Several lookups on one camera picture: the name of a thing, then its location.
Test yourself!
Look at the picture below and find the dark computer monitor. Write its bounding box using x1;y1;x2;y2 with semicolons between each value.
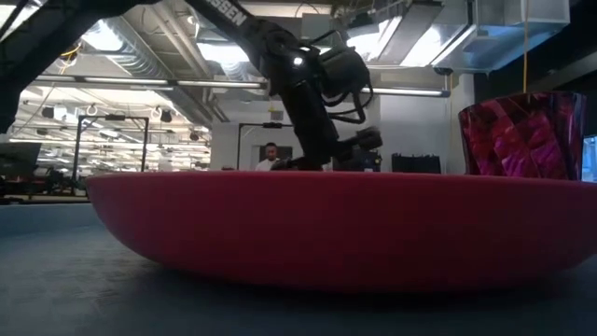
0;142;43;181

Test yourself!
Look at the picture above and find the long ceiling light tube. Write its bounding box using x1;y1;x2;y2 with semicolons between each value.
27;74;451;99

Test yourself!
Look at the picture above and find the black cabinet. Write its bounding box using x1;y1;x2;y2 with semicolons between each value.
390;152;443;175

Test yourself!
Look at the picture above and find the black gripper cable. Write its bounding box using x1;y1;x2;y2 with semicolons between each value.
321;29;376;126

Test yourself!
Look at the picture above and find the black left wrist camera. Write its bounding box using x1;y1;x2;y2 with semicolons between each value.
320;43;372;100

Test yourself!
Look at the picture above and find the person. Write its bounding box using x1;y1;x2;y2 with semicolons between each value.
254;141;282;173

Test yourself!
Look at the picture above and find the lit blue screen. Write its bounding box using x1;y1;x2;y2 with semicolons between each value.
581;134;597;184

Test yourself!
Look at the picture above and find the yellow hanging cable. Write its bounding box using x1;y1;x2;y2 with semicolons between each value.
521;0;531;94

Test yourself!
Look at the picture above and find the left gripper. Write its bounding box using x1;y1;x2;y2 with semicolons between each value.
271;77;384;173

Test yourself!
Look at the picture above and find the silver square air duct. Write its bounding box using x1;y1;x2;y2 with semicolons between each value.
377;0;571;75

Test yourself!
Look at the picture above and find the grey ceiling box unit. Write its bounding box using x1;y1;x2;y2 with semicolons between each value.
299;12;338;42

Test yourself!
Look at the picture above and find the round silver air duct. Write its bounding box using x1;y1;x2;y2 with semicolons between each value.
100;16;218;123

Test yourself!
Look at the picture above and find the red plate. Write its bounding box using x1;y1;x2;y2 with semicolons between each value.
85;170;597;293

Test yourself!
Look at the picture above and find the red faceted cup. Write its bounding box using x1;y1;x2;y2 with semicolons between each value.
457;90;589;182

